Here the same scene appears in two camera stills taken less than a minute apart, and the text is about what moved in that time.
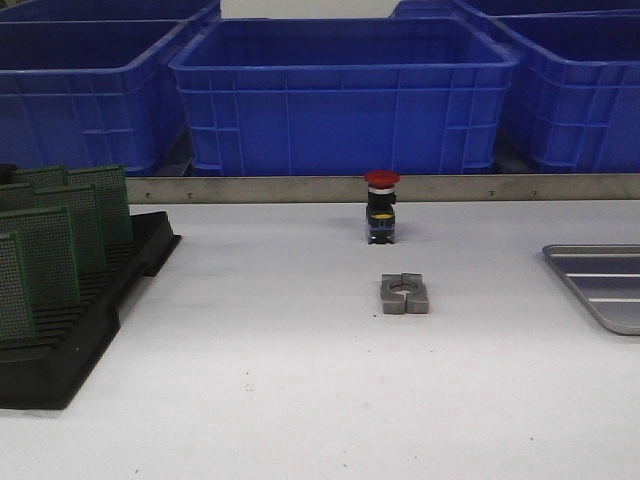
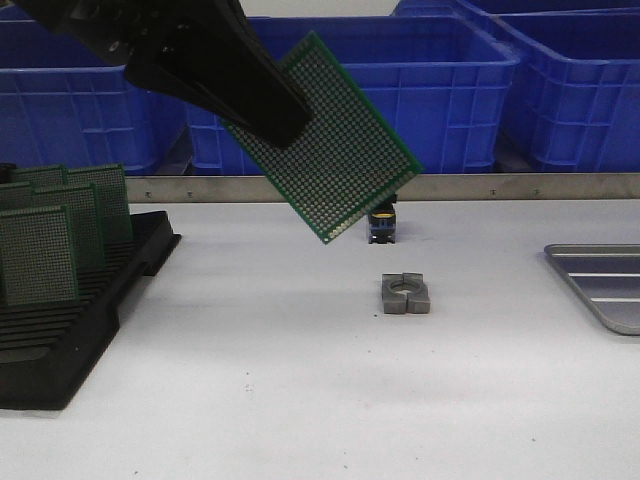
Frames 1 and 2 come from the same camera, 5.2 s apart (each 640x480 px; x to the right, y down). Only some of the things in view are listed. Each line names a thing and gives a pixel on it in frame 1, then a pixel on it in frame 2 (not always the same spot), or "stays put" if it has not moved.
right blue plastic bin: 571,102 stays put
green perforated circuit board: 47,242 stays put
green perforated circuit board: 16,323 -> 348,161
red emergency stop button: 380,211 stays put
